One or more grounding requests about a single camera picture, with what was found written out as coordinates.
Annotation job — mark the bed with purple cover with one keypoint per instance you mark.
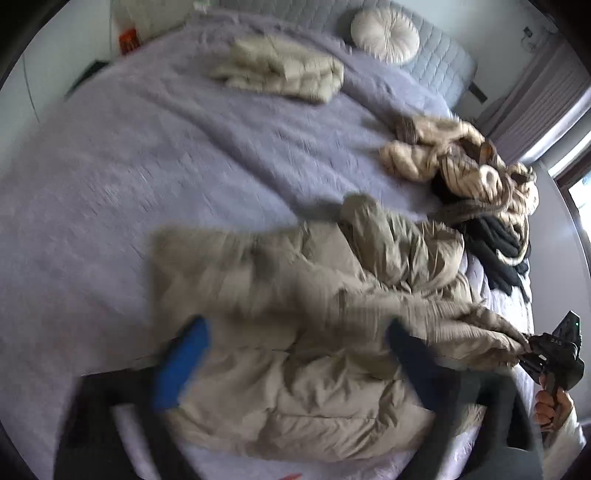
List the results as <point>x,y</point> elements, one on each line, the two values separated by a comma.
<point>161,161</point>

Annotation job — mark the grey quilted headboard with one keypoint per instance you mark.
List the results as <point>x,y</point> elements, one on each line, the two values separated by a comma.
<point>443,55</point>

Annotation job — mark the white standing fan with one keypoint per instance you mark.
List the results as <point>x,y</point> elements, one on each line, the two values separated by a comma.
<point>152,11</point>

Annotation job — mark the beige puffer jacket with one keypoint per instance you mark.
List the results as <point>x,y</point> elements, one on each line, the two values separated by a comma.
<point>300,300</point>

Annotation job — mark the window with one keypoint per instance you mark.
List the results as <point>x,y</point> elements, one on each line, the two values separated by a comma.
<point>579,194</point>

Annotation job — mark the red box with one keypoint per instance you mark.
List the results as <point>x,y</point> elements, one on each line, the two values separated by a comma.
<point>128,40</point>

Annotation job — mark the white wardrobe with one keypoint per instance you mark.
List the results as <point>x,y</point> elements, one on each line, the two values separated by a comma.
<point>55,60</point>

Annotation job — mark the black garment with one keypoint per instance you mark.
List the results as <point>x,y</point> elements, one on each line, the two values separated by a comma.
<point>498,240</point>

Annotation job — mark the folded cream puffer jacket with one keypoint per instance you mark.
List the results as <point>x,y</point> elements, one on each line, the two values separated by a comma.
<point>281,67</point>

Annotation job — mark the grey curtain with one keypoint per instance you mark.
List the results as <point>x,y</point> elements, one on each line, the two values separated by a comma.
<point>540,106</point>

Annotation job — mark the round cream cushion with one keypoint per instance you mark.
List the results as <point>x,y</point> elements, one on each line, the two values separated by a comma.
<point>385,34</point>

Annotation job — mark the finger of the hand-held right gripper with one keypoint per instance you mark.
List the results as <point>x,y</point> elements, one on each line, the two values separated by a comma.
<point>535,367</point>
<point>538,344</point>

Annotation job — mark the person's right hand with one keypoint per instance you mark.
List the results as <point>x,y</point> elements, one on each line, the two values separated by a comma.
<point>547,408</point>

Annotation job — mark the cream striped robe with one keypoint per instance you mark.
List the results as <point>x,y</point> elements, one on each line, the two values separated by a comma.
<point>466,161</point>

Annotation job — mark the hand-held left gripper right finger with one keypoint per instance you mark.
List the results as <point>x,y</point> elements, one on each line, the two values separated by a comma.
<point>411,364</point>

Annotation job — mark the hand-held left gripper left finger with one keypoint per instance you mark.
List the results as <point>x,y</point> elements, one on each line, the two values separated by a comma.
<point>182,364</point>

